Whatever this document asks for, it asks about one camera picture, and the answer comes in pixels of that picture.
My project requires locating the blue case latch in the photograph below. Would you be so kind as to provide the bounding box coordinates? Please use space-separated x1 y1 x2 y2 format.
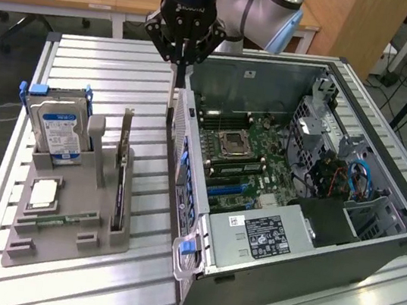
177 238 196 259

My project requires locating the installed RAM sticks pair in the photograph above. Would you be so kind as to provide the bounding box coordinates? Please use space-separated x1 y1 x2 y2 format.
205 154 266 184

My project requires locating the hard disk in blue caddy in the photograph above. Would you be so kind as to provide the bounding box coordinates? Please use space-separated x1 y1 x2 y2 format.
8 74 98 172

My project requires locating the silver CPU chip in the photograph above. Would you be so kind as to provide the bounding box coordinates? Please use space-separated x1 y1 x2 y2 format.
27 178 60 212

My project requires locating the green motherboard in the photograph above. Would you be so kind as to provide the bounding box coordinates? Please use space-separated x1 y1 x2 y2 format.
179 96 315 227

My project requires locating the wooden cabinet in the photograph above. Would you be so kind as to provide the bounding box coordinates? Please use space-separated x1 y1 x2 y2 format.
291 0 407 88

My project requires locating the black graphics card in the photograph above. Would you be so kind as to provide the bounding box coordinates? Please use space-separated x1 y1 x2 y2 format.
105 106 144 234

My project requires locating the green RAM stick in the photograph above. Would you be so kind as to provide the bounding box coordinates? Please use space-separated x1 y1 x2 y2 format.
22 203 98 234

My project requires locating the black office chair base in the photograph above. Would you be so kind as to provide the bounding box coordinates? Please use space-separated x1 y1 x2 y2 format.
0 5 92 66

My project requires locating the metal disk bay cage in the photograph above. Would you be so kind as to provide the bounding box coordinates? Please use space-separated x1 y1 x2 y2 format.
283 93 351 182

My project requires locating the grey parts rack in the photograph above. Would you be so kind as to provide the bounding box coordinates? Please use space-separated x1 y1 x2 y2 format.
0 102 149 285

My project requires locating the open black PC case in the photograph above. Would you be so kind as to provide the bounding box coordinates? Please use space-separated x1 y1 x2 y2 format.
136 39 407 305

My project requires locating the small silver heat sink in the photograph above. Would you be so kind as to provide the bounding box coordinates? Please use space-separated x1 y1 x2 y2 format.
256 190 279 211

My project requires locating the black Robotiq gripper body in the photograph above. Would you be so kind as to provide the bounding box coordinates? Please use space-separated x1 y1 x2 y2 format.
155 0 222 46

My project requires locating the CPU socket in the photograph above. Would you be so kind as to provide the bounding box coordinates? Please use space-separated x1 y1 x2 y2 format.
214 125 258 165

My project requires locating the wooden desk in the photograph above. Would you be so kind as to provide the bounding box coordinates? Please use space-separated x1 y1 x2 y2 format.
0 0 325 68

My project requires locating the grey power supply unit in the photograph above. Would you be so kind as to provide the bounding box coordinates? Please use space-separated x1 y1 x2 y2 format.
201 192 321 282

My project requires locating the blue disk wire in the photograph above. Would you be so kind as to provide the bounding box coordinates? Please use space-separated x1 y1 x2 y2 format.
344 157 380 204

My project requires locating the blue expansion slot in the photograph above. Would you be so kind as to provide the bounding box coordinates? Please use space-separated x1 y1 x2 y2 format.
204 178 252 203

